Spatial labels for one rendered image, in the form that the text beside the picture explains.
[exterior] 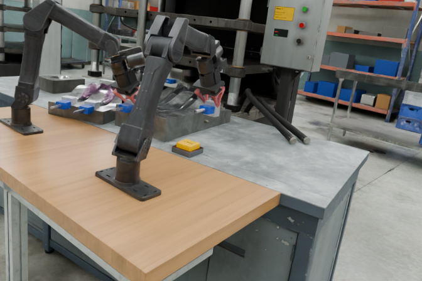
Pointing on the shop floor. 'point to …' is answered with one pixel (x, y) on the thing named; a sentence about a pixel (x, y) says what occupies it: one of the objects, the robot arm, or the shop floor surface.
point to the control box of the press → (294, 37)
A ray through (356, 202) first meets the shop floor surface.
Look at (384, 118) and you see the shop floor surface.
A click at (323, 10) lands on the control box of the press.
